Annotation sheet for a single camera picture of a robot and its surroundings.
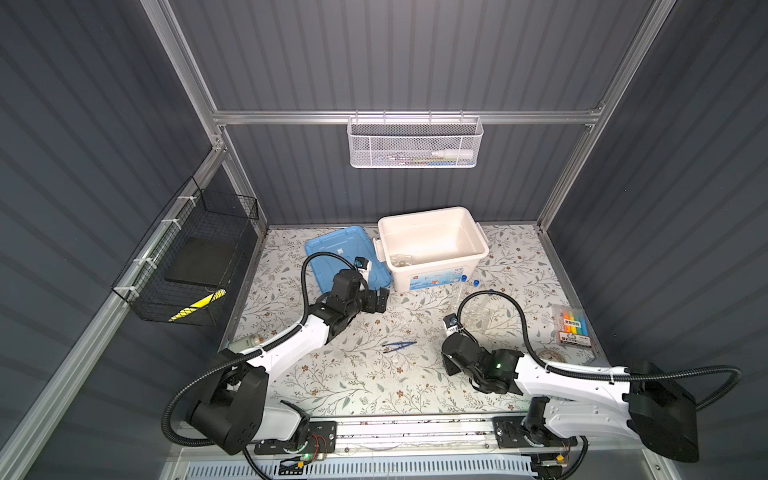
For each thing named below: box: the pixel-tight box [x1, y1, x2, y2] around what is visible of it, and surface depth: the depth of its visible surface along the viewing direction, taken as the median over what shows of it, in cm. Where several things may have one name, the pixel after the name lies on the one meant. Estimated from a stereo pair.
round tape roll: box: [538, 349, 568, 363], surface depth 88 cm
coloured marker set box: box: [552, 304, 593, 348], surface depth 93 cm
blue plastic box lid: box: [305, 226, 392, 293], surface depth 115 cm
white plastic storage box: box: [373, 206, 490, 291], surface depth 103 cm
